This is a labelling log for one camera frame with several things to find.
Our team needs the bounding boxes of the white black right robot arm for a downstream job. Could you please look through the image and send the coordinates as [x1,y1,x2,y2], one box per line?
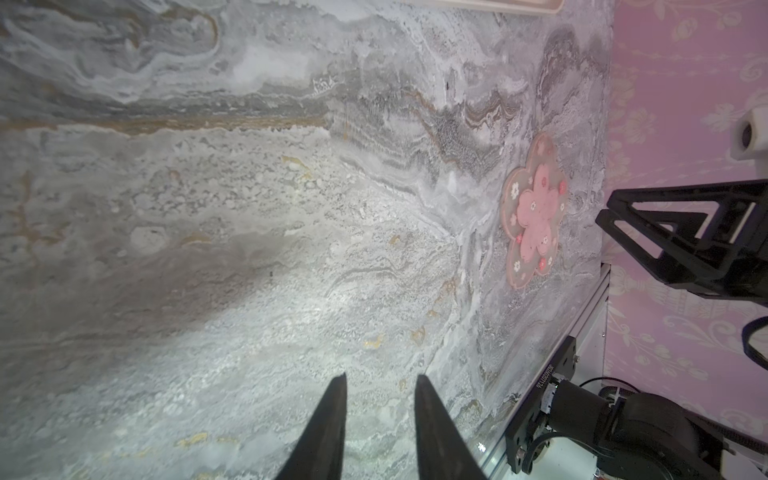
[522,180,767,479]

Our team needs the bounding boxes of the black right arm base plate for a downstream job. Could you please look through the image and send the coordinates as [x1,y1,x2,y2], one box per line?
[504,336,576,474]

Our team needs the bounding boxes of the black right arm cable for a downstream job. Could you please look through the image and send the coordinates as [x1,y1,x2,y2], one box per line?
[741,314,768,372]

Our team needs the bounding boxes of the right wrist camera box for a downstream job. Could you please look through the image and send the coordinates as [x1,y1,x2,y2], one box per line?
[730,106,768,161]

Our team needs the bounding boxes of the aluminium front rail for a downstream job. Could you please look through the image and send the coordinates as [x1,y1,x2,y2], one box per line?
[478,264,611,479]

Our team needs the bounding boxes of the pink flower coaster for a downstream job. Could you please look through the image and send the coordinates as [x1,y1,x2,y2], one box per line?
[500,132,569,289]

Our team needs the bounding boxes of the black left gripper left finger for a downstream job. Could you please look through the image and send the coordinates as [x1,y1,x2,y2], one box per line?
[276,373,347,480]

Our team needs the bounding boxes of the cream rectangular tray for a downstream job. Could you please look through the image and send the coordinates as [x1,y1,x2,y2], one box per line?
[423,0,565,15]

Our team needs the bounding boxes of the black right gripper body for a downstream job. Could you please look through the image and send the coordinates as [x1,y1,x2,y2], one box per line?
[596,179,767,300]

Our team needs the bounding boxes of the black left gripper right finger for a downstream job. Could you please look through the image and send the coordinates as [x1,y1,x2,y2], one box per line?
[414,375,486,480]

